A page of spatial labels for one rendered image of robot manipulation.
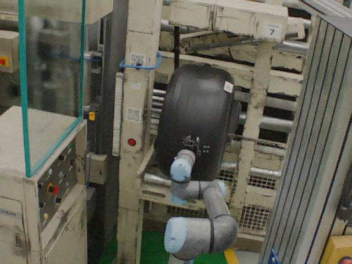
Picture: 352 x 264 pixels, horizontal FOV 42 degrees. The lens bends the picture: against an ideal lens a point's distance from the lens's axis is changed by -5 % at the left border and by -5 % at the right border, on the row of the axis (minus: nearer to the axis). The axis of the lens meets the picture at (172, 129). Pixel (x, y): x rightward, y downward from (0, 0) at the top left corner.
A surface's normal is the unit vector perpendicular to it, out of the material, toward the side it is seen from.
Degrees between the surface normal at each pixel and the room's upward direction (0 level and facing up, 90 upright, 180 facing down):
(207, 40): 90
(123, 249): 90
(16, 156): 0
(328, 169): 90
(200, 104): 46
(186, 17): 90
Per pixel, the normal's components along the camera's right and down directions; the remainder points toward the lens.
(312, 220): 0.13, 0.47
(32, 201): -0.21, 0.44
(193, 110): -0.11, -0.17
